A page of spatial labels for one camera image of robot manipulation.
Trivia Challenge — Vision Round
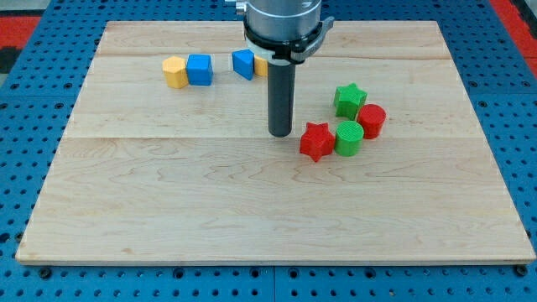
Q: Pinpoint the red cylinder block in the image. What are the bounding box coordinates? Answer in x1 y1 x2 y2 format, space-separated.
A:
357 104 387 139

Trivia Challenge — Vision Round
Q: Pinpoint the blue cube block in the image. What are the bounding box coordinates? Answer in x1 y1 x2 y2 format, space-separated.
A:
186 54 213 86

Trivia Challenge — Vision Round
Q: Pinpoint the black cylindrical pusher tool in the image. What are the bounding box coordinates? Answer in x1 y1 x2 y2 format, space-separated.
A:
268 63 295 138

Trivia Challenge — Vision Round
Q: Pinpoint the wooden board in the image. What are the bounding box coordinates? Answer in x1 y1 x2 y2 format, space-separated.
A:
16 21 535 266

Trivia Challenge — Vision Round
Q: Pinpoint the blue wedge block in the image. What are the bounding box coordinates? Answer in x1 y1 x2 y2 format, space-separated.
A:
232 49 254 81

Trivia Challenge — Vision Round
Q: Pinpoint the red star block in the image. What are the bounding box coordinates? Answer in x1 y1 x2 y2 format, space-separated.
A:
300 122 336 162

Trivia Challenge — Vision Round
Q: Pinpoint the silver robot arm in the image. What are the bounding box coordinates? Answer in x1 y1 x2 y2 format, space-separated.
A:
224 0 321 41

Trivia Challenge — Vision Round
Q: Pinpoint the yellow block behind tool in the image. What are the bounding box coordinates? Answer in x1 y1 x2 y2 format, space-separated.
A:
253 55 269 77

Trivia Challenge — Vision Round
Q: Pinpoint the yellow hexagon block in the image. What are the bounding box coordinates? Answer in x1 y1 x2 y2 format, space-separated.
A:
162 56 189 89

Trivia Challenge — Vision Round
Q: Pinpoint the green star block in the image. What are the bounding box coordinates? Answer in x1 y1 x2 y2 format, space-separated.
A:
333 83 368 120

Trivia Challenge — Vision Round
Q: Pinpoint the green cylinder block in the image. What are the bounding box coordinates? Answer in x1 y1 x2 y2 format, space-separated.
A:
334 120 364 157

